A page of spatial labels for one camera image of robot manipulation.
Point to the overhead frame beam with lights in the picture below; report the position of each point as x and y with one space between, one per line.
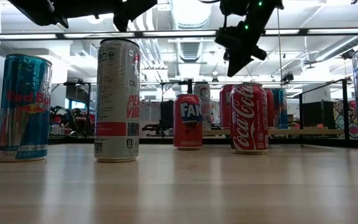
138 34

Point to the black monitor on stand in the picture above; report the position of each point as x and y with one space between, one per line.
77 93

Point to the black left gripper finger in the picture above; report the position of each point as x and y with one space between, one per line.
129 7

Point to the person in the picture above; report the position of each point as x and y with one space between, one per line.
79 119

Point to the red Fanta strawberry can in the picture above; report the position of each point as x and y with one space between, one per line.
225 109
187 124

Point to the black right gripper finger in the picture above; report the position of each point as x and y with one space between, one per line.
235 67

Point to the colourful poster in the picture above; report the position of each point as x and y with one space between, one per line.
339 118

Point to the black partition panel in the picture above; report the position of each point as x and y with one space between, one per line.
311 113

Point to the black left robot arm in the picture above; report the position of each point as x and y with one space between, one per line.
33 9

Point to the red Coca-Cola can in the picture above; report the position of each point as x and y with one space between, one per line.
249 124

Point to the white Celsius can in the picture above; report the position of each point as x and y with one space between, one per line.
207 109
117 102

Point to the black ceiling camera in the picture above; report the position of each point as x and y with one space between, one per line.
287 77

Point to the black aluminium table frame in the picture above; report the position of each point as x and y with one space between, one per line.
322 142

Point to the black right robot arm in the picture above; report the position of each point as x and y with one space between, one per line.
259 12

